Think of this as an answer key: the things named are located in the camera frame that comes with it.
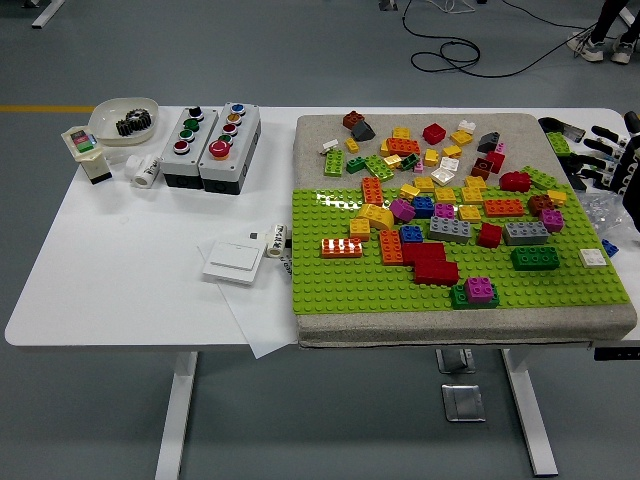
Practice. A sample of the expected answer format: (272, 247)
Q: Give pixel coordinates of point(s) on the white plastic pipe fitting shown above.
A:
(142, 172)

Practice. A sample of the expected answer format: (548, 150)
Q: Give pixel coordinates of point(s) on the red square brick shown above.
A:
(490, 235)
(495, 161)
(434, 133)

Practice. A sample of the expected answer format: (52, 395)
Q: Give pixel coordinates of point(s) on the small dark green brick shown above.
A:
(356, 165)

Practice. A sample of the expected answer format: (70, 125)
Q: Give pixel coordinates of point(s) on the white square brick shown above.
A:
(449, 163)

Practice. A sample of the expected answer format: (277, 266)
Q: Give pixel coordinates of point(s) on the black metal gear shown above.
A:
(126, 127)
(137, 117)

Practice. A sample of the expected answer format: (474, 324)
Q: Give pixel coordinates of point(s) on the grey four-button control box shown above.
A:
(187, 150)

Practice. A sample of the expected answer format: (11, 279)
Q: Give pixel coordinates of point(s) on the metal floor socket box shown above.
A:
(462, 402)

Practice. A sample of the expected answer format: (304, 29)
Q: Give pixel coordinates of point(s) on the red long brick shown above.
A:
(436, 273)
(424, 252)

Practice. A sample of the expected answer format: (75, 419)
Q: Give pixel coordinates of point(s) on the red rounded brick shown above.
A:
(515, 182)

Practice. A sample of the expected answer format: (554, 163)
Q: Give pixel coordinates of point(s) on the magenta square brick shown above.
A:
(553, 221)
(480, 290)
(403, 210)
(445, 211)

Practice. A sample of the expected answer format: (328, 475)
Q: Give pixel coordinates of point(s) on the grey desk foot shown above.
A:
(387, 5)

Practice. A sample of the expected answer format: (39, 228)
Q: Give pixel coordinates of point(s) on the white table leg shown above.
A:
(531, 415)
(176, 415)

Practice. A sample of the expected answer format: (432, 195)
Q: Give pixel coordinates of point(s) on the cream red-green switch box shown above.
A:
(85, 145)

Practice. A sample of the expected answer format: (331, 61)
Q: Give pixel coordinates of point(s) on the grey long brick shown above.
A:
(526, 233)
(450, 230)

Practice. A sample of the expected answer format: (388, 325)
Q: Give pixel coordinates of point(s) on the orange long brick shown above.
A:
(391, 247)
(403, 146)
(342, 248)
(373, 191)
(504, 208)

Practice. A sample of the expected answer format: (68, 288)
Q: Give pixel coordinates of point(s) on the dark green long brick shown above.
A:
(457, 297)
(534, 258)

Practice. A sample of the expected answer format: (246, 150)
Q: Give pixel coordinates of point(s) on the small grey square chip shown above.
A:
(255, 236)

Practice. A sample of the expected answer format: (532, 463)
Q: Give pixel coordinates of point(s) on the white oval bowl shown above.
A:
(107, 125)

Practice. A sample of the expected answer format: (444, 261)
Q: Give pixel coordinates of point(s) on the black tape roll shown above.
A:
(542, 123)

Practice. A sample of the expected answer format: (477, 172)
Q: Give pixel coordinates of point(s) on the white flat square plate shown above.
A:
(593, 258)

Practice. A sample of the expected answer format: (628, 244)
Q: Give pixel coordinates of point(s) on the clear plastic bag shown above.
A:
(600, 207)

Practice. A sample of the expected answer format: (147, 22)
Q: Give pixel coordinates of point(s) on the yellow arch brick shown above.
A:
(376, 216)

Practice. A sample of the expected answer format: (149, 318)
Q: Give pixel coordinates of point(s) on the brown hollow brick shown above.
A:
(482, 167)

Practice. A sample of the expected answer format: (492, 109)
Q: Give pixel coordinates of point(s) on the dark grey sloped brick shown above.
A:
(362, 131)
(488, 142)

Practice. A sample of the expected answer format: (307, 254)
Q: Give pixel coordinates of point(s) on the small white brick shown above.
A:
(466, 126)

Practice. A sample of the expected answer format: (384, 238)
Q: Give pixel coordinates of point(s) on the dark green hollow brick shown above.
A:
(409, 162)

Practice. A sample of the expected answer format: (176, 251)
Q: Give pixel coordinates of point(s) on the black table control panel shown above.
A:
(617, 353)

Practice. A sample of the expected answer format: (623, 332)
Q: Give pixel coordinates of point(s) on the small yellow brick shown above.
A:
(431, 157)
(351, 145)

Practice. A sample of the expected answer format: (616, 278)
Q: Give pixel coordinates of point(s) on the grey-brown foam mat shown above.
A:
(307, 160)

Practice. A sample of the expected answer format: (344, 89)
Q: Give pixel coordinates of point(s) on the white wall switch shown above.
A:
(232, 262)

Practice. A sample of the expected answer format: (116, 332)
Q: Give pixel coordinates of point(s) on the white paper sheet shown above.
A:
(260, 320)

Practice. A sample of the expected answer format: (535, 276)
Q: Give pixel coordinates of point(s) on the white labelled tube connector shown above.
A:
(276, 240)

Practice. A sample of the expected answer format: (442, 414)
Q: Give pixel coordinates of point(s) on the white hollow brick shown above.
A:
(442, 176)

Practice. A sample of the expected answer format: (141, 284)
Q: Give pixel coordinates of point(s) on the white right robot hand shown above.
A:
(631, 165)

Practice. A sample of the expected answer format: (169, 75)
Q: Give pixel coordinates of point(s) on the small pink brick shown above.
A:
(500, 147)
(419, 166)

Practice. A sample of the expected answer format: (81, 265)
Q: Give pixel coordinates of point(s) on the lime green long brick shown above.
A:
(540, 178)
(379, 168)

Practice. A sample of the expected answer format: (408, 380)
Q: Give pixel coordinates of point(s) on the black flat plug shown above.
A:
(580, 185)

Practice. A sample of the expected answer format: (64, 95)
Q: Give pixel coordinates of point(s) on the blue square brick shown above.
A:
(412, 235)
(424, 207)

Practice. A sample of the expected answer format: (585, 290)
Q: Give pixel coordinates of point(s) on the white desk foot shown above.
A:
(47, 12)

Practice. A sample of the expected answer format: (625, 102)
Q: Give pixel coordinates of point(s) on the small blue brick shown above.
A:
(610, 248)

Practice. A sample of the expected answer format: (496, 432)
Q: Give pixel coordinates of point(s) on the brown square brick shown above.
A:
(353, 119)
(542, 205)

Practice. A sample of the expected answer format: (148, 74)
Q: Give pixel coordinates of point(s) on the small white clip piece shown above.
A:
(330, 146)

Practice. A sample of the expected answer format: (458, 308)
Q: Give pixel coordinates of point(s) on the yellow square brick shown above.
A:
(445, 195)
(470, 213)
(424, 184)
(401, 133)
(557, 197)
(393, 161)
(476, 182)
(472, 195)
(461, 137)
(451, 151)
(384, 148)
(360, 229)
(410, 191)

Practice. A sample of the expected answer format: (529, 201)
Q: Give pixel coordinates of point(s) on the person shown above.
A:
(601, 20)

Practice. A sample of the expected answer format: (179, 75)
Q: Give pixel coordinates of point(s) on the grey emergency-stop control box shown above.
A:
(227, 160)

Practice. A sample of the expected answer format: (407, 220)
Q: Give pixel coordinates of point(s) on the green baseplate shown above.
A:
(320, 290)

